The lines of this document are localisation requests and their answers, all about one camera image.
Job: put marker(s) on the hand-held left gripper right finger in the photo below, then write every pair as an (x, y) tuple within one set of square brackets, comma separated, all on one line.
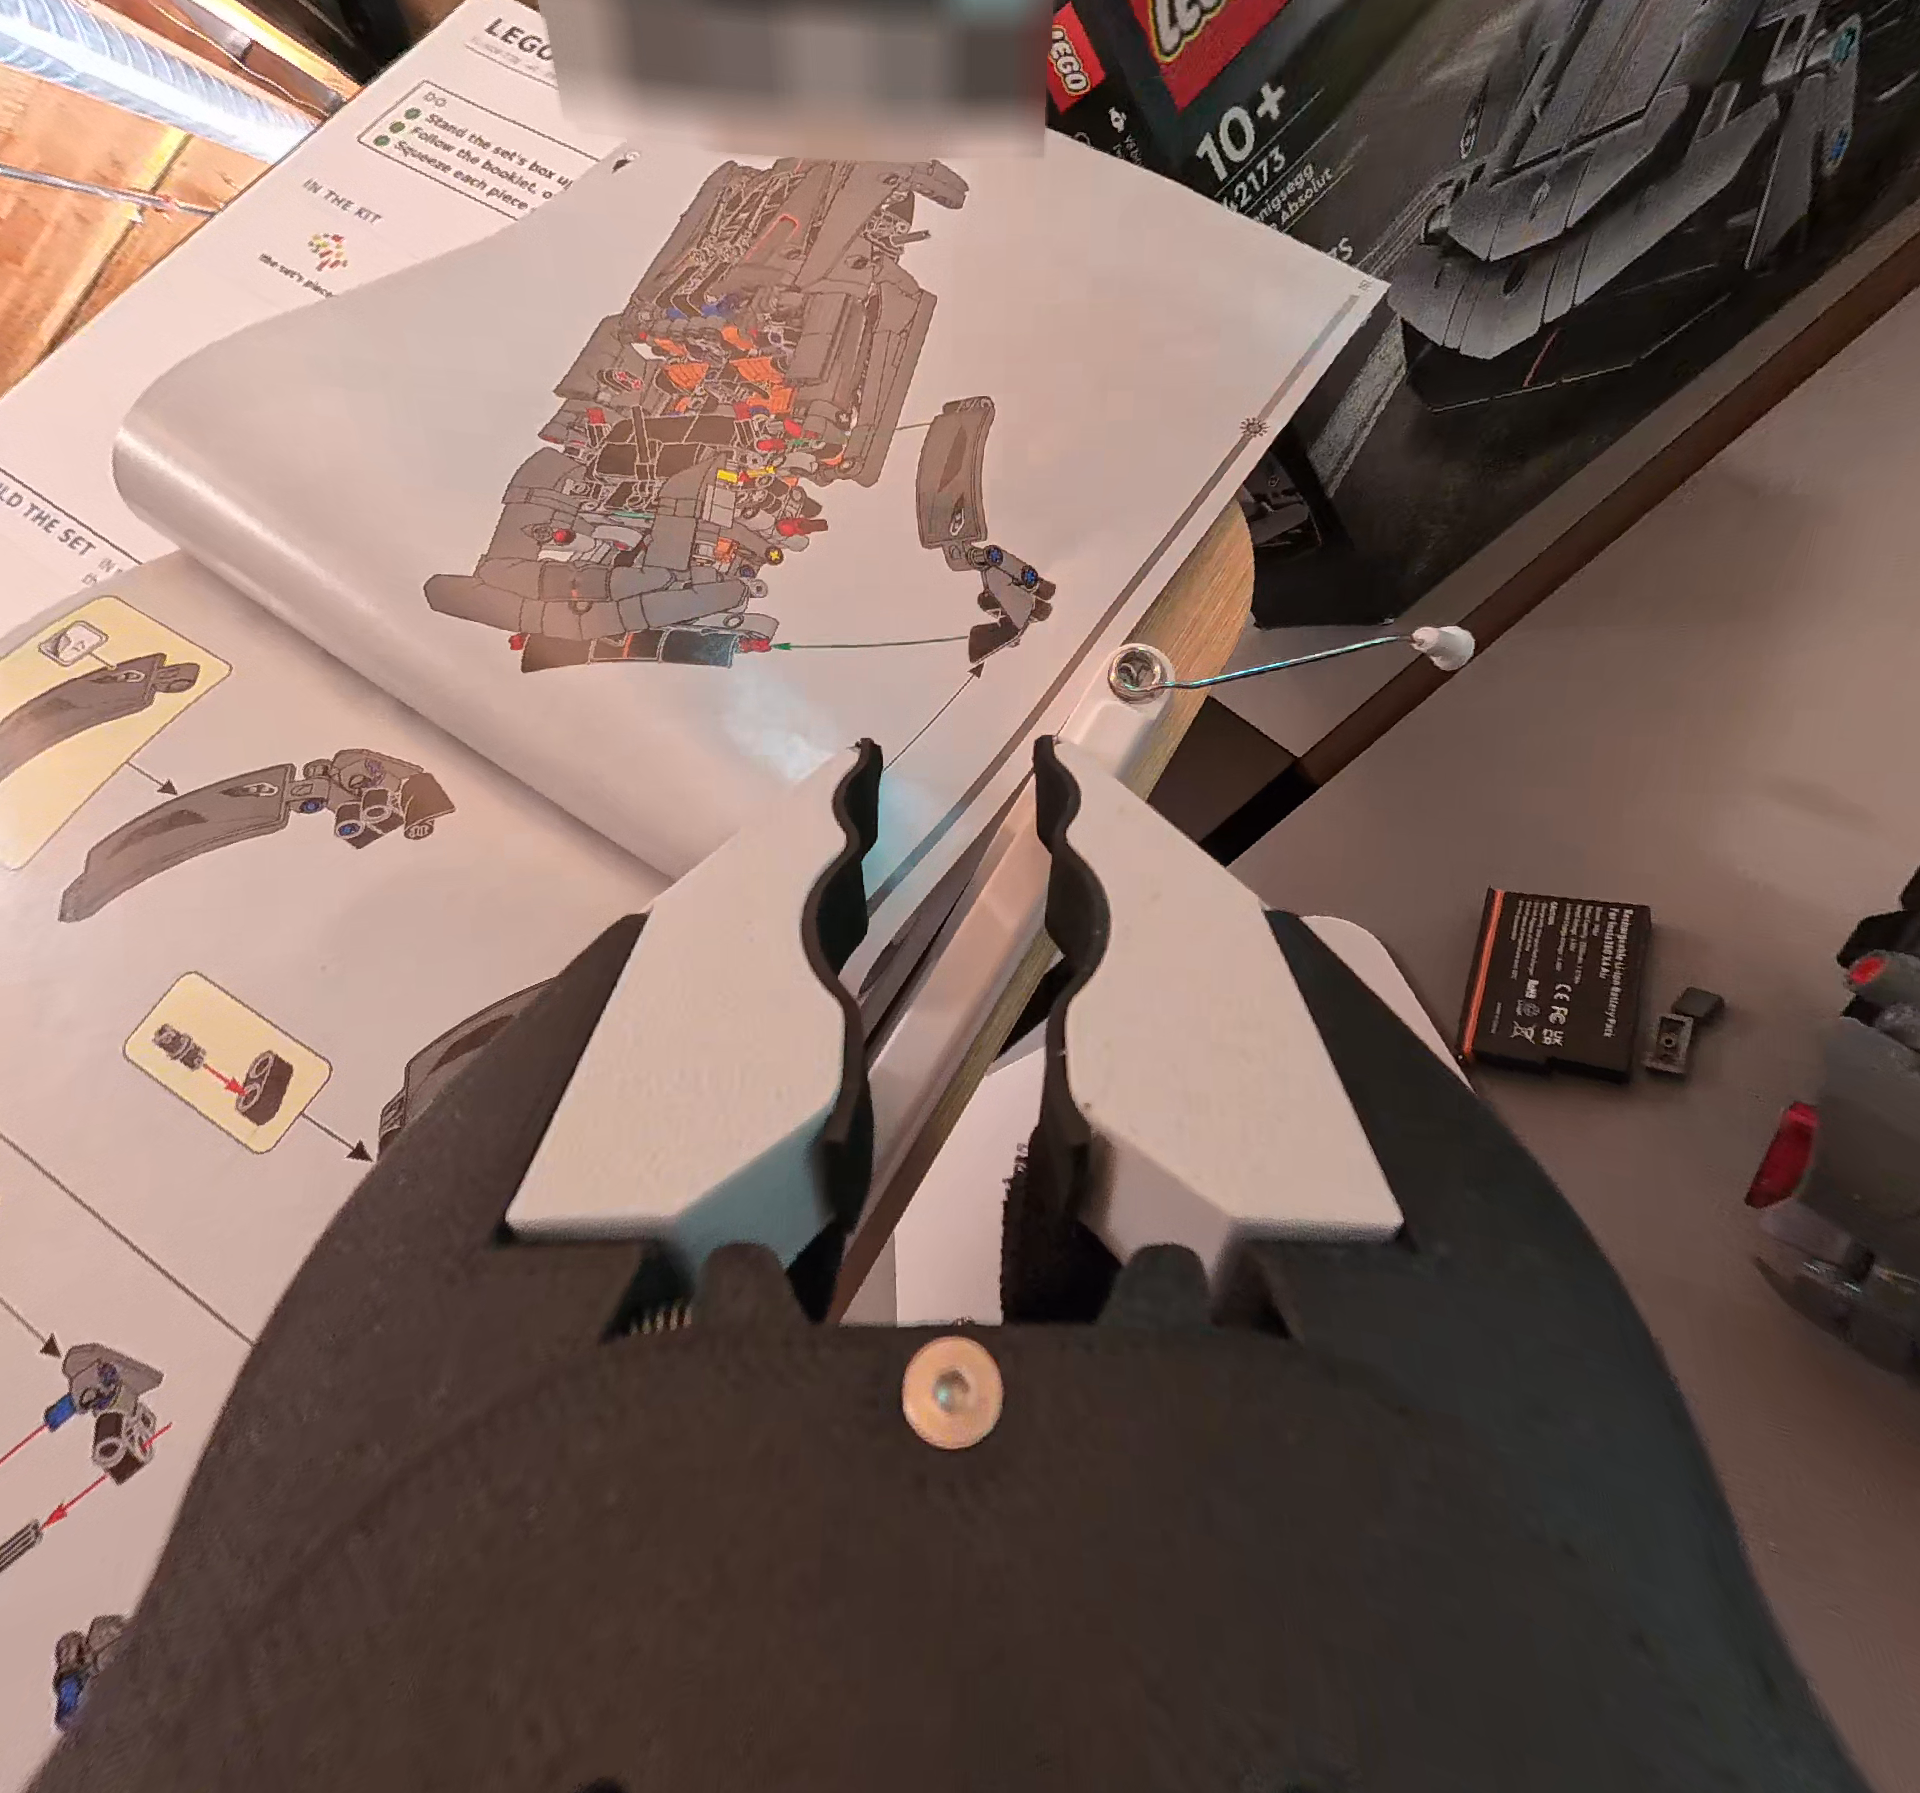
[(1200, 1059)]

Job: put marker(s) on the silver ventilation duct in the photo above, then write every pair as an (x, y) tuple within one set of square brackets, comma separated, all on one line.
[(121, 69)]

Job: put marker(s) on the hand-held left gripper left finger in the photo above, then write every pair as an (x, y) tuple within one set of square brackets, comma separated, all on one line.
[(704, 1043)]

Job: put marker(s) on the tiny dark grey tile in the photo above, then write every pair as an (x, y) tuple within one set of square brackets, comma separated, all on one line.
[(1699, 1007)]

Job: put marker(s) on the white printed instruction sheet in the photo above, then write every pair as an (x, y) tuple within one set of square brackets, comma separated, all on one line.
[(435, 69)]

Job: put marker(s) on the grey lego car model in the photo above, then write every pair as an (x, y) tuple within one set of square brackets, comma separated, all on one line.
[(1851, 1148)]

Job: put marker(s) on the black battery pack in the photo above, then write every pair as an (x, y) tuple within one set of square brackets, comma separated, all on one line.
[(1561, 984)]

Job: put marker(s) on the black round fixture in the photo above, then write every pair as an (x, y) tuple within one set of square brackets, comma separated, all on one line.
[(370, 10)]

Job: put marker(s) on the dark lego set box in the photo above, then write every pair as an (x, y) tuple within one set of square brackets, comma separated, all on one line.
[(1576, 173)]

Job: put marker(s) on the small grey plate with hole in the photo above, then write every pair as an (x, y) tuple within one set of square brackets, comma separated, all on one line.
[(1667, 1041)]

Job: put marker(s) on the lego instruction booklet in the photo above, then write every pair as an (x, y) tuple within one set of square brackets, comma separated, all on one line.
[(449, 473)]

